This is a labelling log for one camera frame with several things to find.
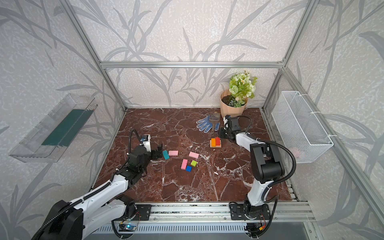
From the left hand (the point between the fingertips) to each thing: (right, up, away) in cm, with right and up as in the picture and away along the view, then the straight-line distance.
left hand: (157, 139), depth 85 cm
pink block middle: (+21, -11, +9) cm, 25 cm away
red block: (+36, -3, +14) cm, 39 cm away
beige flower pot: (+44, +18, +17) cm, 51 cm away
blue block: (+18, -18, +3) cm, 25 cm away
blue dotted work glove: (+29, +8, +26) cm, 39 cm away
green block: (+21, -15, +5) cm, 26 cm away
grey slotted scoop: (+35, +13, +26) cm, 46 cm away
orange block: (+33, -4, +14) cm, 36 cm away
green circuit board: (-10, -40, -15) cm, 44 cm away
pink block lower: (+15, -16, +4) cm, 22 cm away
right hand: (+39, +6, +14) cm, 41 cm away
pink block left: (+8, -10, +9) cm, 16 cm away
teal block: (+3, -11, +8) cm, 14 cm away
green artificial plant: (+52, +33, +10) cm, 62 cm away
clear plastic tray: (-40, +5, -20) cm, 45 cm away
